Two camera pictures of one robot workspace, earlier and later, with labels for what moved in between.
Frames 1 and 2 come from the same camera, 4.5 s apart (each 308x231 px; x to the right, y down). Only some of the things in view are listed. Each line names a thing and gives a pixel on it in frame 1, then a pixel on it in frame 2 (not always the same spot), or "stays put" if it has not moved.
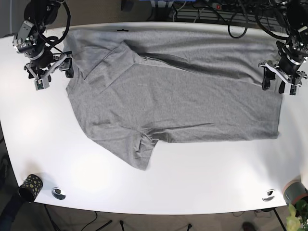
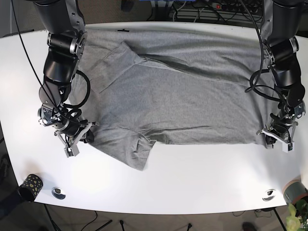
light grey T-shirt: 136,87 stays put
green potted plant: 298,220 stays put
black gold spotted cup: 31,187 stays put
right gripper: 292,55 -> 282,126
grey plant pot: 294,191 stays put
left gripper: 43,62 -> 63,125
